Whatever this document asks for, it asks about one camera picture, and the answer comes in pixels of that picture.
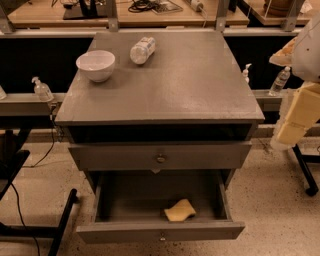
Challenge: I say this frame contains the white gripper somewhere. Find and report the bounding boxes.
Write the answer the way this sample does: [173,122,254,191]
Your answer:
[276,81,320,145]

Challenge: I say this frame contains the yellow sponge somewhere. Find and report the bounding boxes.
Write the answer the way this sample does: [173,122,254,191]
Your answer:
[164,199,196,222]

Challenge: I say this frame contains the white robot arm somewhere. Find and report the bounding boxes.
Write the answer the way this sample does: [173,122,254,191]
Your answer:
[269,14,320,145]

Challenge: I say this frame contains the closed upper drawer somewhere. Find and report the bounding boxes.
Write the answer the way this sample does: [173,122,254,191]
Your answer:
[69,142,252,173]

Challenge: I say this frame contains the grey wooden drawer cabinet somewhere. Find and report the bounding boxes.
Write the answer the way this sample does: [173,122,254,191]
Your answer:
[54,30,266,245]

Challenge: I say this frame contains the open middle drawer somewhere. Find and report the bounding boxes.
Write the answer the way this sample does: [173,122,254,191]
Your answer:
[77,170,245,243]

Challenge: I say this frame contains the standing clear water bottle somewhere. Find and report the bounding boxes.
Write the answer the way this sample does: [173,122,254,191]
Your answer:
[268,66,291,96]

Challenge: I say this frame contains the black stand leg right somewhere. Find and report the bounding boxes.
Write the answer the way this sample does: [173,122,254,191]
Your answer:
[293,145,320,196]

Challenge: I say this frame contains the small white pump bottle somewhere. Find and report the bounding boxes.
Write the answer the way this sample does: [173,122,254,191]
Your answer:
[242,63,252,84]

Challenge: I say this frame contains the clear plastic bottle lying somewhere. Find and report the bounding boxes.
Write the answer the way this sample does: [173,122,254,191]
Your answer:
[130,37,156,65]

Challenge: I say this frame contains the white ceramic bowl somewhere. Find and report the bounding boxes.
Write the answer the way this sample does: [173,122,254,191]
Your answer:
[76,50,115,82]

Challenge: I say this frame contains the black monitor stand base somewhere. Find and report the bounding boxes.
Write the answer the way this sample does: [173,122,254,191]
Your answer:
[63,0,108,20]

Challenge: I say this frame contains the left hand sanitizer bottle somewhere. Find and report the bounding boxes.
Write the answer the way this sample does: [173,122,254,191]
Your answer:
[32,77,54,102]

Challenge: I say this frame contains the black chair base left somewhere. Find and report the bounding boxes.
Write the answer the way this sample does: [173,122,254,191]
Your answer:
[0,129,77,256]

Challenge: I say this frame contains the black coiled cables on desk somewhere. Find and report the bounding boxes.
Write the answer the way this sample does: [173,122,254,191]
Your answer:
[127,0,161,14]

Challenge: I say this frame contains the black floor cable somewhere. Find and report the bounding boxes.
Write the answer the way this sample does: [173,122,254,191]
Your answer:
[9,114,58,256]

